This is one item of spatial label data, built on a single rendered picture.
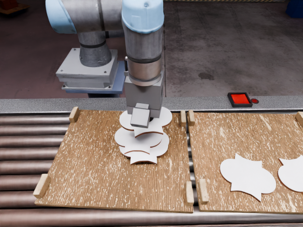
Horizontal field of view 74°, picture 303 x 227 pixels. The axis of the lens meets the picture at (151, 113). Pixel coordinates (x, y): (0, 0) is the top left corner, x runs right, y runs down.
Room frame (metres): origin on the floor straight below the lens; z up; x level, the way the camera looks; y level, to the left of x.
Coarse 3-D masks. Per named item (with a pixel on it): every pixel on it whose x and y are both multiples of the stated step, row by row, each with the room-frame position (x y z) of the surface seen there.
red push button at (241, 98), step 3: (234, 96) 0.63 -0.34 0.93; (237, 96) 0.63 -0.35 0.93; (240, 96) 0.63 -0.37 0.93; (243, 96) 0.63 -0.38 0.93; (234, 99) 0.62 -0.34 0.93; (237, 99) 0.62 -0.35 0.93; (240, 99) 0.62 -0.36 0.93; (243, 99) 0.62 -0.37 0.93; (246, 99) 0.62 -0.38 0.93; (234, 102) 0.60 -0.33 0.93; (237, 102) 0.60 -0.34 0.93; (240, 102) 0.60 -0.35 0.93; (243, 102) 0.60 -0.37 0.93; (246, 102) 0.60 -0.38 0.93
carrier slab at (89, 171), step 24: (96, 120) 0.49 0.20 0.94; (72, 144) 0.39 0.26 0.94; (96, 144) 0.39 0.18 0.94; (72, 168) 0.30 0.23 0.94; (96, 168) 0.30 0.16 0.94; (120, 168) 0.30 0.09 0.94; (144, 168) 0.30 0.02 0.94; (168, 168) 0.30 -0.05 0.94; (48, 192) 0.23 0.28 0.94; (72, 192) 0.23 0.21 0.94; (96, 192) 0.23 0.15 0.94; (120, 192) 0.23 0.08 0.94; (144, 192) 0.23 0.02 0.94; (168, 192) 0.23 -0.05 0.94
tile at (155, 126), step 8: (168, 112) 0.41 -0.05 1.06; (120, 120) 0.38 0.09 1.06; (128, 120) 0.38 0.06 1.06; (152, 120) 0.38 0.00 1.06; (160, 120) 0.38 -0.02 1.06; (168, 120) 0.38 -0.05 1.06; (128, 128) 0.35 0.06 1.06; (136, 128) 0.35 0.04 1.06; (144, 128) 0.35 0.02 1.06; (152, 128) 0.35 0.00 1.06; (160, 128) 0.35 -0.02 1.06; (136, 136) 0.33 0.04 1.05
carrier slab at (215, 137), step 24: (216, 120) 0.49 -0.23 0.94; (240, 120) 0.49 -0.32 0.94; (264, 120) 0.49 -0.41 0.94; (288, 120) 0.49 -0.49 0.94; (192, 144) 0.39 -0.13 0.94; (216, 144) 0.39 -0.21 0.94; (240, 144) 0.39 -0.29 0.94; (264, 144) 0.39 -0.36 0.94; (288, 144) 0.39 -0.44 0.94; (216, 168) 0.30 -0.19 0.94; (264, 168) 0.30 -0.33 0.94; (216, 192) 0.23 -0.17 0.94; (240, 192) 0.23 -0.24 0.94; (288, 192) 0.23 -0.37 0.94
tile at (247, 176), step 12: (240, 156) 0.34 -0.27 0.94; (228, 168) 0.30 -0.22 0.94; (240, 168) 0.30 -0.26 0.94; (252, 168) 0.30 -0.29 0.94; (228, 180) 0.26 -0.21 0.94; (240, 180) 0.26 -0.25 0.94; (252, 180) 0.26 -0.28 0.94; (264, 180) 0.26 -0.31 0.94; (252, 192) 0.23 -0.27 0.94; (264, 192) 0.23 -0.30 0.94
